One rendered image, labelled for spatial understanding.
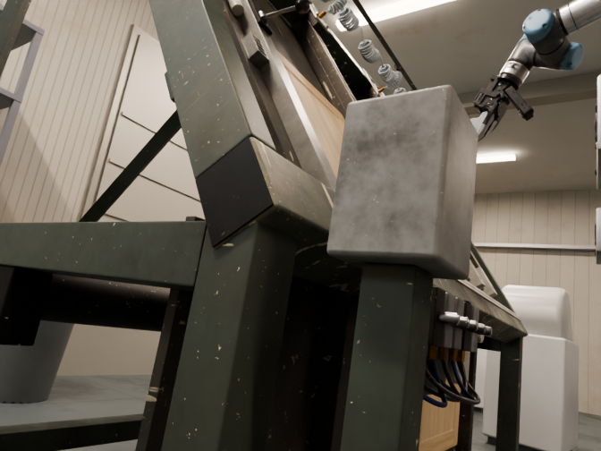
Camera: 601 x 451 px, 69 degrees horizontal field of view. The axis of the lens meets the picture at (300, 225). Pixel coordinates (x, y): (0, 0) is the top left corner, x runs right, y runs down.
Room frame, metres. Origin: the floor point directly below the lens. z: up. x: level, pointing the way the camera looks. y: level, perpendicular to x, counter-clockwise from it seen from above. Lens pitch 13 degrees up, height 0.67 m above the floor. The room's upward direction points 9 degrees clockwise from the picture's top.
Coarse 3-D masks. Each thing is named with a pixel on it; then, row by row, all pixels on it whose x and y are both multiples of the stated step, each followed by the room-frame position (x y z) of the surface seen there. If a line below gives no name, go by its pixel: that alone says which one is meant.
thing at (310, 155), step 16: (240, 16) 0.95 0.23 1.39; (256, 32) 0.91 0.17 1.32; (272, 48) 0.91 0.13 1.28; (272, 64) 0.87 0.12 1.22; (272, 80) 0.87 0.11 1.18; (288, 80) 0.88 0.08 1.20; (272, 96) 0.86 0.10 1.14; (288, 96) 0.83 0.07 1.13; (288, 112) 0.83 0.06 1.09; (304, 112) 0.86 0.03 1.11; (288, 128) 0.83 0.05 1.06; (304, 128) 0.80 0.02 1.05; (304, 144) 0.80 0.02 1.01; (304, 160) 0.80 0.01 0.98; (320, 160) 0.78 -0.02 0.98; (320, 176) 0.77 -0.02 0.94
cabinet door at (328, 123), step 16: (288, 64) 1.06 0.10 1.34; (304, 80) 1.12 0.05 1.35; (304, 96) 1.04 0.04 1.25; (320, 96) 1.20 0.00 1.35; (320, 112) 1.10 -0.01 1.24; (336, 112) 1.27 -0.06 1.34; (320, 128) 1.01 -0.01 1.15; (336, 128) 1.17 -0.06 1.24; (320, 144) 0.93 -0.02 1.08; (336, 144) 1.06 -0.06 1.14; (336, 160) 0.98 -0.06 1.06; (336, 176) 0.91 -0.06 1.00
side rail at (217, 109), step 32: (160, 0) 0.71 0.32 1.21; (192, 0) 0.65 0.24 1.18; (160, 32) 0.69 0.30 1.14; (192, 32) 0.64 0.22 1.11; (224, 32) 0.65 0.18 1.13; (192, 64) 0.63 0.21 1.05; (224, 64) 0.59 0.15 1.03; (192, 96) 0.62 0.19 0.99; (224, 96) 0.58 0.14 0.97; (192, 128) 0.61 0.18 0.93; (224, 128) 0.57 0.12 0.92; (256, 128) 0.56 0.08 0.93; (192, 160) 0.60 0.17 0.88
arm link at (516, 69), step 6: (504, 66) 1.19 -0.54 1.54; (510, 66) 1.17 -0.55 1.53; (516, 66) 1.16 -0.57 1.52; (522, 66) 1.16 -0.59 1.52; (504, 72) 1.18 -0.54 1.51; (510, 72) 1.17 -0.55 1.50; (516, 72) 1.16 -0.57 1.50; (522, 72) 1.16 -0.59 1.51; (528, 72) 1.18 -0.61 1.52; (516, 78) 1.17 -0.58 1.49; (522, 78) 1.17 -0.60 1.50
